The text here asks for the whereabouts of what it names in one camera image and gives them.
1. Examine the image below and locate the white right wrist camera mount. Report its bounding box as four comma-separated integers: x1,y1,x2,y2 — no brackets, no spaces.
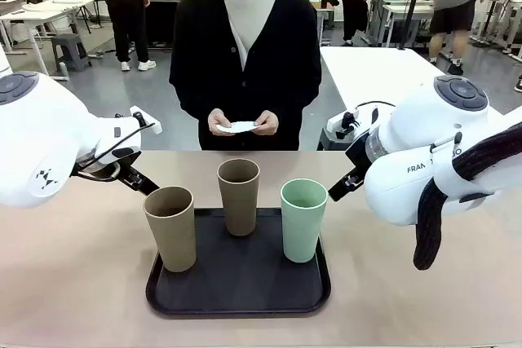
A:
327,104,396,141

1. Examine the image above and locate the person's left hand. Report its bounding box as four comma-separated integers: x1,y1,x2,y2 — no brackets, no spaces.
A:
252,110,281,136

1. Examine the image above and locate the person in black cardigan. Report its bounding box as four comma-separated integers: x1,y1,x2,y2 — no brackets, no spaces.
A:
168,0,323,152

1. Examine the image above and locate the person's left forearm black sleeve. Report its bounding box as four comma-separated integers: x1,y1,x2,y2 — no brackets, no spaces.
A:
267,74,323,121

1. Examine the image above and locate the black plastic stool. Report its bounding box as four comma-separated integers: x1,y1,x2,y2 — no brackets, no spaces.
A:
316,124,356,152

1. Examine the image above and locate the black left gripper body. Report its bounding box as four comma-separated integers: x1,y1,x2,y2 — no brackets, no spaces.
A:
115,159,143,187

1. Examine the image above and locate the tall brown cup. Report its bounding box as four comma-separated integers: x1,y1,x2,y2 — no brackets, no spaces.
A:
143,186,197,274
216,158,261,237

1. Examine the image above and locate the black plastic tray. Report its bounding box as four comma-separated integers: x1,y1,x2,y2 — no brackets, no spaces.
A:
145,207,332,319

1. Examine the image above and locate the tall pale green cup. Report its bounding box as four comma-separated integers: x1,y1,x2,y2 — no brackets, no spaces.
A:
280,178,329,263

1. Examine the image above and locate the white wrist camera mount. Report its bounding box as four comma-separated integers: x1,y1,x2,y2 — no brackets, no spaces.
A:
113,106,163,136
327,104,396,141

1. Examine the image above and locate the grey plastic step stool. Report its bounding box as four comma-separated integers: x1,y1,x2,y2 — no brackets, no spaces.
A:
50,33,92,73

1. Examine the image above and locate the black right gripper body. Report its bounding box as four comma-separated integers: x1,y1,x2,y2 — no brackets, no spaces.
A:
344,134,374,181

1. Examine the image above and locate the black tripod pole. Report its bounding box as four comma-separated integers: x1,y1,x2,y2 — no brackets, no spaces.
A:
396,0,430,51

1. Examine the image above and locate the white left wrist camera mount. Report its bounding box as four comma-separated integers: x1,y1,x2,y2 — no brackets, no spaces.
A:
113,106,163,136

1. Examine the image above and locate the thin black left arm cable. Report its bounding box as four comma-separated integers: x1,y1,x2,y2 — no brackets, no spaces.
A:
73,121,157,183

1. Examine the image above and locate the person's right forearm black sleeve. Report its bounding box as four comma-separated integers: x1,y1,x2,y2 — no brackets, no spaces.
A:
169,74,223,121

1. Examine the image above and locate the white scalloped paper coaster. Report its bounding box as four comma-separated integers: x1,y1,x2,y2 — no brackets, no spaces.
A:
215,121,262,135

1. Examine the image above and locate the white lab desk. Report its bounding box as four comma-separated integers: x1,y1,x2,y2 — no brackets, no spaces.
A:
0,0,97,80
366,0,482,48

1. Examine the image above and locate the person's right hand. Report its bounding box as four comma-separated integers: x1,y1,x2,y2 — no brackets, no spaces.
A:
206,108,237,136

